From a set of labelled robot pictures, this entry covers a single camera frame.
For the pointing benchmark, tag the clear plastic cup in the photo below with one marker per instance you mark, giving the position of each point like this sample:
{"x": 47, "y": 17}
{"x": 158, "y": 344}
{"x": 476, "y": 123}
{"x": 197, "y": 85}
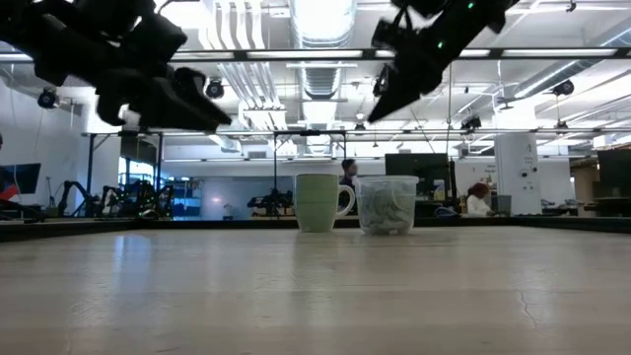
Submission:
{"x": 387, "y": 204}

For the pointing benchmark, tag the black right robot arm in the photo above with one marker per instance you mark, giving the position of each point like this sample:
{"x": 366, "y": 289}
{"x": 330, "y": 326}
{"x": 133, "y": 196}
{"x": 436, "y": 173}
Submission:
{"x": 473, "y": 12}

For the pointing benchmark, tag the red object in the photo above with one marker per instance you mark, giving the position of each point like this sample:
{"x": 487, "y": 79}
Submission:
{"x": 12, "y": 192}

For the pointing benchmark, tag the white pillar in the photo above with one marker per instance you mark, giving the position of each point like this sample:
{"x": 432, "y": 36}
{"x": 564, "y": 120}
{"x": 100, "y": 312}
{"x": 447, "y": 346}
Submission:
{"x": 517, "y": 172}

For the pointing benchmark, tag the green ceramic mug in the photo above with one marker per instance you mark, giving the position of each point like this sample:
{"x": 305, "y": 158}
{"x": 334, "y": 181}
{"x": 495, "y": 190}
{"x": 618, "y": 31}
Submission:
{"x": 315, "y": 202}

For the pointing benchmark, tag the black frame stand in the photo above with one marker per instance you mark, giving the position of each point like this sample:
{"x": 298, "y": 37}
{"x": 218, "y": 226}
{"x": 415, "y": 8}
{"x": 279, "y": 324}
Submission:
{"x": 90, "y": 172}
{"x": 310, "y": 132}

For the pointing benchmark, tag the silver ceiling duct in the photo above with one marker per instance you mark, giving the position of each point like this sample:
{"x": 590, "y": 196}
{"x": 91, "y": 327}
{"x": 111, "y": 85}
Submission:
{"x": 320, "y": 81}

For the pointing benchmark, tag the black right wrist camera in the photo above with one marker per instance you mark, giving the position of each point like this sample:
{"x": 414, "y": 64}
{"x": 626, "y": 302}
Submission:
{"x": 389, "y": 34}

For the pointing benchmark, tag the black ceiling camera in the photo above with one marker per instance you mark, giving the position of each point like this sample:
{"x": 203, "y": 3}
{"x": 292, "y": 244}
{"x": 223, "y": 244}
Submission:
{"x": 380, "y": 85}
{"x": 470, "y": 122}
{"x": 215, "y": 90}
{"x": 563, "y": 88}
{"x": 48, "y": 98}

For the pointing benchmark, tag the black aluminium table frame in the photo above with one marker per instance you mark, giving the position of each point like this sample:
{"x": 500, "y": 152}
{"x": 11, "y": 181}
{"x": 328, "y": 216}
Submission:
{"x": 222, "y": 223}

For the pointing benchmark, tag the wide black monitor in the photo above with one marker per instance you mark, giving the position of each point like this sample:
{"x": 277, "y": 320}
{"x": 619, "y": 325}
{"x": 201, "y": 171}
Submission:
{"x": 419, "y": 170}

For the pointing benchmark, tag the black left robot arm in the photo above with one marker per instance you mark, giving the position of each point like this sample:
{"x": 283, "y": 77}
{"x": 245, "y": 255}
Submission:
{"x": 59, "y": 44}

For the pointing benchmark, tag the black overhead beam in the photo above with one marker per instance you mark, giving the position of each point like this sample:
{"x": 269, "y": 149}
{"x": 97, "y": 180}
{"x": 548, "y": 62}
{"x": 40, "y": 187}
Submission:
{"x": 623, "y": 52}

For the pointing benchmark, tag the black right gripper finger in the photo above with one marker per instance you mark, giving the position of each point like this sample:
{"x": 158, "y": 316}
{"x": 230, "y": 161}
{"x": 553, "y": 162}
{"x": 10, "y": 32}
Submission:
{"x": 401, "y": 98}
{"x": 392, "y": 86}

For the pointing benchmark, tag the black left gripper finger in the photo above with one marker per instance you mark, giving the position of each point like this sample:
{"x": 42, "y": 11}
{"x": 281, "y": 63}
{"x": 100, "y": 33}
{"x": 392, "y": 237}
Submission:
{"x": 172, "y": 113}
{"x": 194, "y": 89}

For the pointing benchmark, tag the dark wall screen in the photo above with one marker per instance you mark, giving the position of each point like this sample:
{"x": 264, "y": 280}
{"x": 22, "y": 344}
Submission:
{"x": 24, "y": 175}

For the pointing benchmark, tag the person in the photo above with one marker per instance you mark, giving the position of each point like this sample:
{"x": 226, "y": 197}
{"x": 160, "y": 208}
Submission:
{"x": 477, "y": 199}
{"x": 349, "y": 167}

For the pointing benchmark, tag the black background robot arm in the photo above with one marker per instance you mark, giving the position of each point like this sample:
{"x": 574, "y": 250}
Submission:
{"x": 271, "y": 199}
{"x": 138, "y": 197}

